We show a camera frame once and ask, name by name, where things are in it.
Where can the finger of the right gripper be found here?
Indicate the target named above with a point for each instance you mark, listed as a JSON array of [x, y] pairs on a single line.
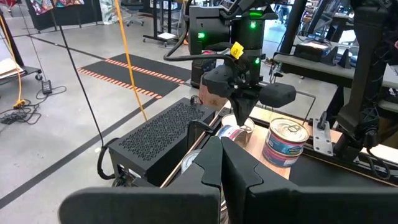
[[238, 107], [249, 105]]

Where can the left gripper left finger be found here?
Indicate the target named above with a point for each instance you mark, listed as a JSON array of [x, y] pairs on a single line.
[[140, 208]]

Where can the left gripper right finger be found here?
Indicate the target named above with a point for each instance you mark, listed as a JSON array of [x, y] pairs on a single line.
[[295, 208]]

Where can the green white tuna can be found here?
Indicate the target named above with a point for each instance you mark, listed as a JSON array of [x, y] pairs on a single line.
[[228, 119]]

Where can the blue pink Wild Planet can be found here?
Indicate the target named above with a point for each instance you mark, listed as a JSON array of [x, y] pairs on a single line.
[[280, 160], [287, 140], [231, 133], [189, 160]]

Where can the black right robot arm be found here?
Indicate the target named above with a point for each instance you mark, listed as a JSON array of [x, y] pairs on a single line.
[[248, 40]]

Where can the wooden shelf board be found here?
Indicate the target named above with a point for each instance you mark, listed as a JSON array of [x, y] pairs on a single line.
[[255, 147]]

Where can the brown cardboard box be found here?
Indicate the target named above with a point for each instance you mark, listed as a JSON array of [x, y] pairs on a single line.
[[211, 101]]

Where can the yellow paper tag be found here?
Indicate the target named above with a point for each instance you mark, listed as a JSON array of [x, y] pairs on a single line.
[[237, 50]]

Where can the grey side table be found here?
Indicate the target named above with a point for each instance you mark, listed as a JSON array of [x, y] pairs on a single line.
[[311, 67]]

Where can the black perforated computer case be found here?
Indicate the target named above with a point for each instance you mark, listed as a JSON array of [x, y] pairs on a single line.
[[161, 133]]

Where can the black device white label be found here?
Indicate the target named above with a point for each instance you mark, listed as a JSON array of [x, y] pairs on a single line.
[[311, 51]]

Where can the black mat orange stripes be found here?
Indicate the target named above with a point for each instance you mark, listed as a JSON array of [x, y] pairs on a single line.
[[140, 77]]

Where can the black rolling rack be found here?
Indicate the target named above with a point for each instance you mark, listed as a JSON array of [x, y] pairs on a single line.
[[154, 18]]

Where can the grey office chair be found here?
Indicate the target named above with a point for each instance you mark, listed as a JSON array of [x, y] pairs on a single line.
[[133, 12]]

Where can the pale patterned cloth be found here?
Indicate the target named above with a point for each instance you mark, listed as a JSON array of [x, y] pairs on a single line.
[[109, 11]]

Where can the black power brick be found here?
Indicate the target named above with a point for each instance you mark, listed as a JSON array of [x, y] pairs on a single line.
[[47, 87]]

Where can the black wheeled cart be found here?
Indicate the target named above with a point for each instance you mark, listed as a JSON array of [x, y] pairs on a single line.
[[29, 70]]

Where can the colourful patchwork quilt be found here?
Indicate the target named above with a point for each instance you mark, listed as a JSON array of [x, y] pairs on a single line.
[[43, 6]]

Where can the silver metal bracket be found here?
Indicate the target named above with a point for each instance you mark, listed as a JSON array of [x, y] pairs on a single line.
[[322, 140]]

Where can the black frame post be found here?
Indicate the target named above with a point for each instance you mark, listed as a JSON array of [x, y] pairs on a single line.
[[293, 25]]

